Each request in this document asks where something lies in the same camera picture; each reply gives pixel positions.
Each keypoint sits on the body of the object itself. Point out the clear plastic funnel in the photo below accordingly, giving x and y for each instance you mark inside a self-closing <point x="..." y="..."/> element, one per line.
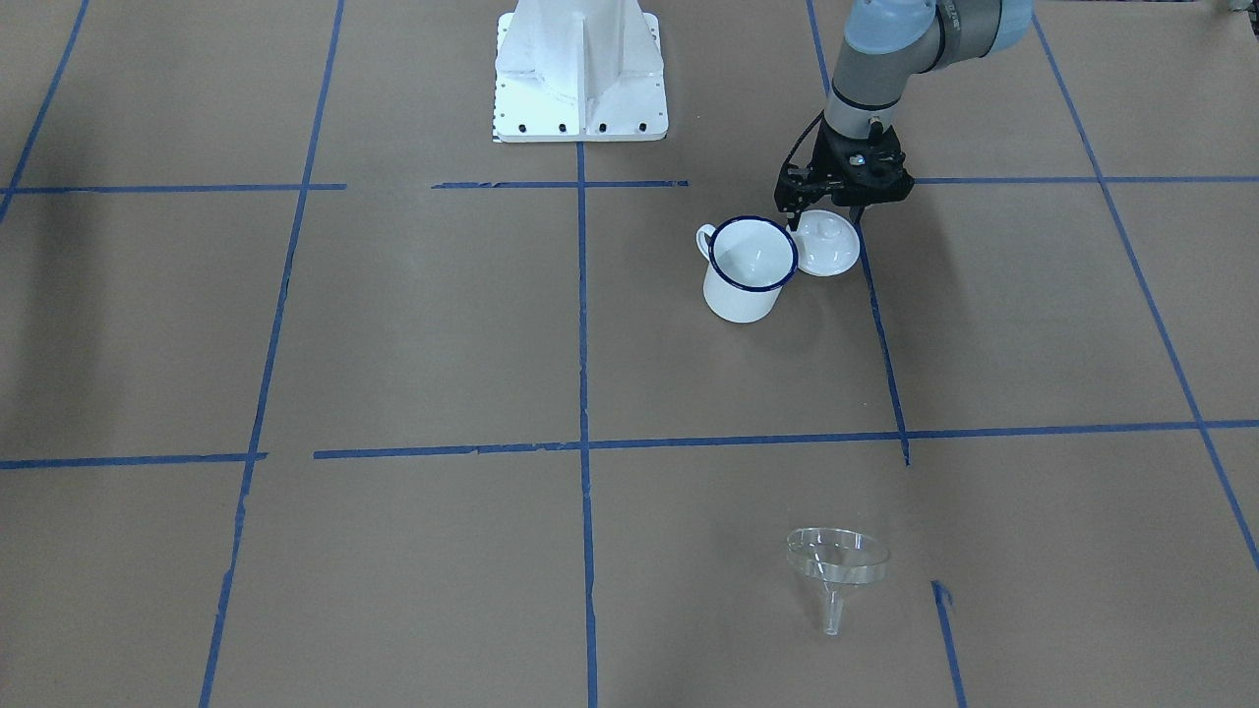
<point x="841" y="560"/>

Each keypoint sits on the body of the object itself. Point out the brown paper table mat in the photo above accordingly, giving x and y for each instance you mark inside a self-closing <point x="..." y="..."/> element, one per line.
<point x="315" y="396"/>

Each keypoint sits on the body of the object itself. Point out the white enamel mug blue rim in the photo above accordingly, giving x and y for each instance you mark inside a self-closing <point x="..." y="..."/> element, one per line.
<point x="749" y="260"/>

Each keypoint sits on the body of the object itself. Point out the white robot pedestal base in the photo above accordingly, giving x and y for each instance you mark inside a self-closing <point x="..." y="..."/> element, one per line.
<point x="569" y="71"/>

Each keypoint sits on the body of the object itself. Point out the white ceramic lid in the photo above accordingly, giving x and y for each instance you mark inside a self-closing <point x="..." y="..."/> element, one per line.
<point x="828" y="243"/>

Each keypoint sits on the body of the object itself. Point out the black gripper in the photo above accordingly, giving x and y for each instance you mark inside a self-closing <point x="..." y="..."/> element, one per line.
<point x="795" y="185"/>

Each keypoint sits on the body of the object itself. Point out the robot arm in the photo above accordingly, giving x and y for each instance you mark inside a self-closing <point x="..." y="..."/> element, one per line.
<point x="887" y="42"/>

